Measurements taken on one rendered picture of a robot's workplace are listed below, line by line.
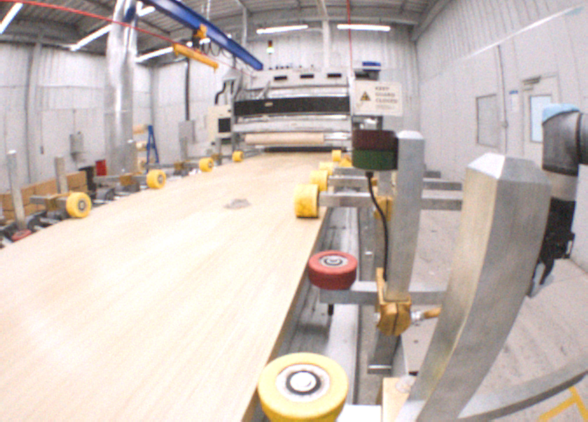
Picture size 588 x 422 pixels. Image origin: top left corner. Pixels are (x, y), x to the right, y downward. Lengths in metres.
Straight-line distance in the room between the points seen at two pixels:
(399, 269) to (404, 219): 0.07
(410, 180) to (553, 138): 0.30
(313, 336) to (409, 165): 0.51
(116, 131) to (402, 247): 3.94
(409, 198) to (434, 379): 0.25
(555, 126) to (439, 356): 0.44
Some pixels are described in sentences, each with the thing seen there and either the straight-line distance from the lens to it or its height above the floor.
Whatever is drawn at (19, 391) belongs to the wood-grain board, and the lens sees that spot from 0.36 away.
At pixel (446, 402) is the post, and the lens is 0.19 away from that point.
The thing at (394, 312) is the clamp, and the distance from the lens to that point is 0.41.
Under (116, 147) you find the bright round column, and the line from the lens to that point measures 4.09.
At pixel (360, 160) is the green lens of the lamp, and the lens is 0.34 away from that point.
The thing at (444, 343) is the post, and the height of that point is 1.00.
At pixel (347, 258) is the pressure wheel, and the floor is 0.91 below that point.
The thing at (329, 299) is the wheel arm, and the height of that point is 0.84.
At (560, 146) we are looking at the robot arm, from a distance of 0.53.
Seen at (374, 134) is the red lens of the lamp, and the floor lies 1.11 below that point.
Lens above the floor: 1.11
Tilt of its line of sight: 14 degrees down
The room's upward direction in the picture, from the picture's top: 1 degrees counter-clockwise
